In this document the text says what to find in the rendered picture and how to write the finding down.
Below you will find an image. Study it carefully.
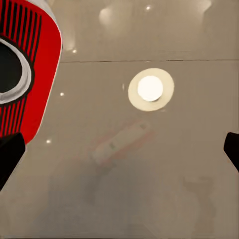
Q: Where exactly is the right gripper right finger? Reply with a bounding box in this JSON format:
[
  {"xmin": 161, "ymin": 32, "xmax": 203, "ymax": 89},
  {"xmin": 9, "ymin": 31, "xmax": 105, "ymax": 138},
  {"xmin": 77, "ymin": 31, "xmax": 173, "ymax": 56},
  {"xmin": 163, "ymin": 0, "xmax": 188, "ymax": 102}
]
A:
[{"xmin": 223, "ymin": 132, "xmax": 239, "ymax": 172}]

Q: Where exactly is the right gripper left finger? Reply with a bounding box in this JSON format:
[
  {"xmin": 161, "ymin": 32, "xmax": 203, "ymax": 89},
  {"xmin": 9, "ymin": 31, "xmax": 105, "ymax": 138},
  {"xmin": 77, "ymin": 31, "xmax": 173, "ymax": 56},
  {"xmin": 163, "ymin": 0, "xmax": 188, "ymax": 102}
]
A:
[{"xmin": 0, "ymin": 132, "xmax": 26, "ymax": 191}]

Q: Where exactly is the radio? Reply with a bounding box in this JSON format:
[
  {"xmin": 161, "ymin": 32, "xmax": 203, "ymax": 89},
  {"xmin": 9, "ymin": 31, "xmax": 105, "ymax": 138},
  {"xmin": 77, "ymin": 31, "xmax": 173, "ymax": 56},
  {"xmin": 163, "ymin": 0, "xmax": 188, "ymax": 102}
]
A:
[{"xmin": 0, "ymin": 0, "xmax": 63, "ymax": 144}]

